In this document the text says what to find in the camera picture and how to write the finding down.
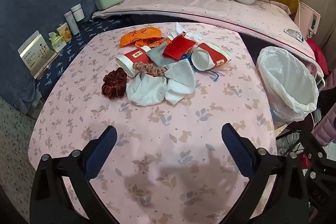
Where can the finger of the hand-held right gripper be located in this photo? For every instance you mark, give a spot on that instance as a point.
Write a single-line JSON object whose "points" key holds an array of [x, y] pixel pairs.
{"points": [[316, 161]]}

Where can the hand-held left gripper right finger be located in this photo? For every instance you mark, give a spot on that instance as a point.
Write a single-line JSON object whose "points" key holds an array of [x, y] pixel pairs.
{"points": [[236, 150]]}

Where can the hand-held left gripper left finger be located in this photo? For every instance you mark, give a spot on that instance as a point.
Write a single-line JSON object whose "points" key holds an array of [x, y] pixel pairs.
{"points": [[102, 153]]}

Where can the dark red scrunchie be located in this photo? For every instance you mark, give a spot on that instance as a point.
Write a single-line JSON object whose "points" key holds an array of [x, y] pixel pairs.
{"points": [[113, 85]]}

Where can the bin with white bag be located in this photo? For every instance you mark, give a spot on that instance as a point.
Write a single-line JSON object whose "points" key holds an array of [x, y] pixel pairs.
{"points": [[288, 82]]}

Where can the pale grey cloth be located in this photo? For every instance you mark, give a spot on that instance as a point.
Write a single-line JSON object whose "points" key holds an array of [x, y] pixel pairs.
{"points": [[181, 79]]}

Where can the red paper cup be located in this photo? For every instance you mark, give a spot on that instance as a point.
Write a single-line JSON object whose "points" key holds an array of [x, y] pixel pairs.
{"points": [[134, 56], [216, 56]]}

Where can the beige scrunchie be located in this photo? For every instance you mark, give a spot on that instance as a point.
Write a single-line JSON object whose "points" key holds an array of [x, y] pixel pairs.
{"points": [[155, 70]]}

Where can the red paper packet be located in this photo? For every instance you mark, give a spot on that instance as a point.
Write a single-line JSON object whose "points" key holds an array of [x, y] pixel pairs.
{"points": [[178, 48]]}

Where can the black fan grille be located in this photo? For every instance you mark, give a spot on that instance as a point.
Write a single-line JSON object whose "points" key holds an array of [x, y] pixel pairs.
{"points": [[288, 142]]}

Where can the pink puffer jacket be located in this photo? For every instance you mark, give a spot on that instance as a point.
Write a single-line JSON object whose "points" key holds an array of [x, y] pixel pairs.
{"points": [[326, 127]]}

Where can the pink leaf print tablecloth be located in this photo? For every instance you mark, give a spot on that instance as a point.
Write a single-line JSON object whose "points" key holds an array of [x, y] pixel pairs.
{"points": [[162, 121]]}

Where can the red cushion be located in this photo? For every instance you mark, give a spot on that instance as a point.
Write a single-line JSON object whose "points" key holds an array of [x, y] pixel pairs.
{"points": [[319, 56]]}

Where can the grey cloth pouch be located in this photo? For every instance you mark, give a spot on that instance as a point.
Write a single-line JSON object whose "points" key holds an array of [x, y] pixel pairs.
{"points": [[157, 54]]}

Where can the navy printed cloth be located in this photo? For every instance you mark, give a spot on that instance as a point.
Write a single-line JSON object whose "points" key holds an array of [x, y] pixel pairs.
{"points": [[78, 40]]}

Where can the small green white box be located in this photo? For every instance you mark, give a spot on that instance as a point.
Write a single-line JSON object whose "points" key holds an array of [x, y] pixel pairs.
{"points": [[56, 42]]}

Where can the white card box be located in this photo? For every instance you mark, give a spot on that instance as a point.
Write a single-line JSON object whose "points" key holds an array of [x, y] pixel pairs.
{"points": [[34, 53]]}

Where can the orange plastic bag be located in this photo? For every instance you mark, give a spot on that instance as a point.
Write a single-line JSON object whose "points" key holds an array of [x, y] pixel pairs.
{"points": [[139, 36]]}

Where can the blue white snack packet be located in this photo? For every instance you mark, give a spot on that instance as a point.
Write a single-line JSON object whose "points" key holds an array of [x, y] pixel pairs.
{"points": [[294, 34]]}

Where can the white bottle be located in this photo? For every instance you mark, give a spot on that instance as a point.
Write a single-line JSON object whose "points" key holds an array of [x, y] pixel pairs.
{"points": [[71, 23]]}

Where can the white crumpled tissue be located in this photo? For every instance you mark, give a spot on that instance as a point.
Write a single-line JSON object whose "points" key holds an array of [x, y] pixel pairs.
{"points": [[178, 29]]}

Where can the white round jar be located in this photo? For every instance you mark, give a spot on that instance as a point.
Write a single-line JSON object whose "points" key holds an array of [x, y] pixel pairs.
{"points": [[77, 12]]}

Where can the pink water dispenser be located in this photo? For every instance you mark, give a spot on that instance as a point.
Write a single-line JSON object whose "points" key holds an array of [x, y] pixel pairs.
{"points": [[305, 16]]}

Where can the pink sheet with red stripe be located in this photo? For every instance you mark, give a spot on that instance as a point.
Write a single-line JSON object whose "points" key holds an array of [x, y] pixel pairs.
{"points": [[197, 6]]}

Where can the beige curtain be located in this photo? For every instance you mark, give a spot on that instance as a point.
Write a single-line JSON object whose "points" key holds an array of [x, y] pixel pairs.
{"points": [[325, 3]]}

